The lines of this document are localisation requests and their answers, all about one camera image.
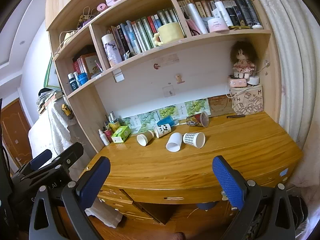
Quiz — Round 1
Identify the stack of papers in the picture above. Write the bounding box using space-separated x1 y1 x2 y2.
36 88 66 115

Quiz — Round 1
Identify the light blue jar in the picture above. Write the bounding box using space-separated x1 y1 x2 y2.
77 72 89 85

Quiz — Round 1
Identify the plain white paper cup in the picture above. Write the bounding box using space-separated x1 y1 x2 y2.
166 132 183 153

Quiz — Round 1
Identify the dark blue bottle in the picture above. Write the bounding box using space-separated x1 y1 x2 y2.
68 73 79 92

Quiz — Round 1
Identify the white rag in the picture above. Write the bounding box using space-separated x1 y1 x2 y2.
84 198 123 228

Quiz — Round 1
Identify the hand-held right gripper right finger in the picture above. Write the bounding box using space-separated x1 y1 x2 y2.
212 155 297 240

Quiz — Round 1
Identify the dried flower bag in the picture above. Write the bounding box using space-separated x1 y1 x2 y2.
76 6 98 29

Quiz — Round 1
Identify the checkered paper cup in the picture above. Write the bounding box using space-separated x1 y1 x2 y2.
183 132 206 149

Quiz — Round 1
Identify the brown paper cup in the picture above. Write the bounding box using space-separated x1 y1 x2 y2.
136 130 156 147

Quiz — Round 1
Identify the white cylinder bottle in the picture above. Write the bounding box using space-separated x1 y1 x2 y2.
188 3 208 34

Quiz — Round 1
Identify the patterned cup with red inside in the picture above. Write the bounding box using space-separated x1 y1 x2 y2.
186 111 210 128

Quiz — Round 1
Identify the small white bottle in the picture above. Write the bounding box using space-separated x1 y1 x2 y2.
98 129 110 146

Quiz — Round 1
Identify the row of grape cards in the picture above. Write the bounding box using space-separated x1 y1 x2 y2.
120 98 210 133

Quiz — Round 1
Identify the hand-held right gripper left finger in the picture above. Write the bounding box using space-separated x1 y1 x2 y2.
29 156 111 240

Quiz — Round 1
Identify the yellow mug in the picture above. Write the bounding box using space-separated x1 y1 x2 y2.
152 22 185 47

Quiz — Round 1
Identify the white lotion bottle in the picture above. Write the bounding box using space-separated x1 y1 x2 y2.
214 1 228 27

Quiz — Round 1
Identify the brown cardboard sheet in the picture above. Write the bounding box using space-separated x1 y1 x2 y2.
209 95 235 117

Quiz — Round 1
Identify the brown wooden door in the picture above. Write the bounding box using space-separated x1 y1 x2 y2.
0 98 33 178

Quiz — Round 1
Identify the pink cream jar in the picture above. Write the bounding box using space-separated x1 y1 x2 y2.
207 18 229 33

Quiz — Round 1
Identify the white panda print cup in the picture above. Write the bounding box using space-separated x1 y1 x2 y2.
153 124 172 139

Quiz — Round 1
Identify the wooden desk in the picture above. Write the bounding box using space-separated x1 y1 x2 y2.
80 111 304 240

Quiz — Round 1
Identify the orange picture box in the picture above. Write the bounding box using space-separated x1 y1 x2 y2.
72 52 103 80

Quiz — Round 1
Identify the yellow green bottle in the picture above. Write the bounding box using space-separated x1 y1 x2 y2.
109 116 121 132

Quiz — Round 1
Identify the blue plastic cup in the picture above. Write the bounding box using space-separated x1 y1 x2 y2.
157 116 174 126

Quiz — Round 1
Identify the white printed thermos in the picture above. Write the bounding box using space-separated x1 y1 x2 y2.
101 33 123 67

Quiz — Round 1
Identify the white charging cable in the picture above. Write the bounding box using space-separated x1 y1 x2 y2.
226 61 271 99

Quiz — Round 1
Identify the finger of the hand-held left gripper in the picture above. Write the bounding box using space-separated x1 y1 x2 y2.
21 142 84 181
11 149 53 181

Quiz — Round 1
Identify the green framed picture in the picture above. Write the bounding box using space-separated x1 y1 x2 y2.
43 55 62 90

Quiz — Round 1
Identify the row of pale books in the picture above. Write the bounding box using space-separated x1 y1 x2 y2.
107 7 181 58

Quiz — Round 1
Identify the white curtain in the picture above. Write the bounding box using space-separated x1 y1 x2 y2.
246 0 320 200

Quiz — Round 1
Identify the yellow hanging toy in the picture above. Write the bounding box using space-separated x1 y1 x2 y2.
61 103 73 118

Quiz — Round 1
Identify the pink music box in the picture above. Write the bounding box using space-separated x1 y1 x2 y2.
228 75 248 89

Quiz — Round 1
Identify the row of tan books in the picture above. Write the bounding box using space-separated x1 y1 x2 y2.
177 0 234 22

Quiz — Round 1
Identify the printed beige box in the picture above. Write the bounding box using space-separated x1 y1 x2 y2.
230 84 264 116

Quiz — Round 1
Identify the curly haired doll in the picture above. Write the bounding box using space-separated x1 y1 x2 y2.
229 41 258 80

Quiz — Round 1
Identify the green tissue box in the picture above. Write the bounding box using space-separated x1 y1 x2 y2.
111 125 132 143

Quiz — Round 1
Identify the white lace cloth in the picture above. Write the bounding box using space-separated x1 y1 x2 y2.
28 97 87 173

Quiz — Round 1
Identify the wooden bookshelf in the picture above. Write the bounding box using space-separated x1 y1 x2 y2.
45 0 282 153

